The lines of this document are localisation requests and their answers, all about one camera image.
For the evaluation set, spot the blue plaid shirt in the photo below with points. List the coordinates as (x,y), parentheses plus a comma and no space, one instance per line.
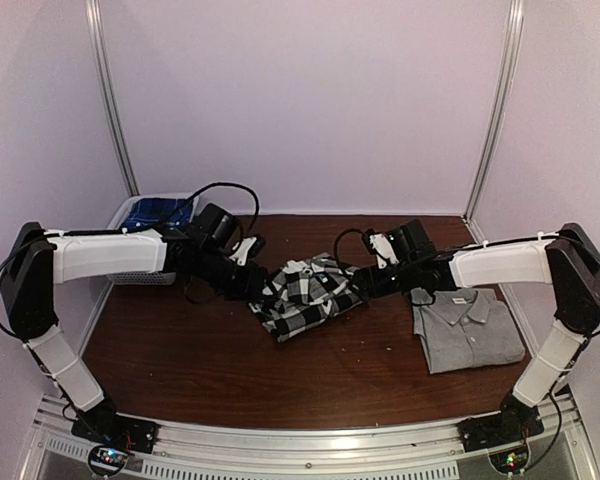
(152,210)

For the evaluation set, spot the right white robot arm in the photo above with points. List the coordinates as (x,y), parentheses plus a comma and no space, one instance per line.
(567,260)

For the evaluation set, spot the folded grey shirt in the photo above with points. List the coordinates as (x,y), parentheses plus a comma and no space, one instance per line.
(465,329)

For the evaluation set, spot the aluminium frame post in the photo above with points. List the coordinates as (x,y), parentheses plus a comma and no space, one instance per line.
(508,65)
(112,115)

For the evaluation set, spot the left aluminium frame post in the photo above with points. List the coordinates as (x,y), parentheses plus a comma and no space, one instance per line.
(112,115)

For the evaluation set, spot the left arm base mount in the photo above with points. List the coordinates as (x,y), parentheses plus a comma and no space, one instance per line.
(121,432)

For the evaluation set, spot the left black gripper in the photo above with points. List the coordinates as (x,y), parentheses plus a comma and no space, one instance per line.
(249,286)

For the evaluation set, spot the white plastic basket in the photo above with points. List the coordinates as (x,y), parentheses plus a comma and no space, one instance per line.
(142,278)

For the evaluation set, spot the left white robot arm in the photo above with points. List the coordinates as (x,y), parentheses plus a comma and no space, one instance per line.
(42,259)

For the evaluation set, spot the front aluminium rail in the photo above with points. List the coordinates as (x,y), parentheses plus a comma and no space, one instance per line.
(428,450)

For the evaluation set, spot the right aluminium frame post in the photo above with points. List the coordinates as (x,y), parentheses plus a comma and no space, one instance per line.
(508,65)

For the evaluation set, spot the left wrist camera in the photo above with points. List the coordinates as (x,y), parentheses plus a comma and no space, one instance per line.
(224,234)

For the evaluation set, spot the black white plaid shirt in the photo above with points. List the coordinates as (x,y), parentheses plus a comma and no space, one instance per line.
(304,294)

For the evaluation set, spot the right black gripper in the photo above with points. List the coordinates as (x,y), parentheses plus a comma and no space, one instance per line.
(363,275)

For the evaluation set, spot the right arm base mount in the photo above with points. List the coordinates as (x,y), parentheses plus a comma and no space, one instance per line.
(498,429)

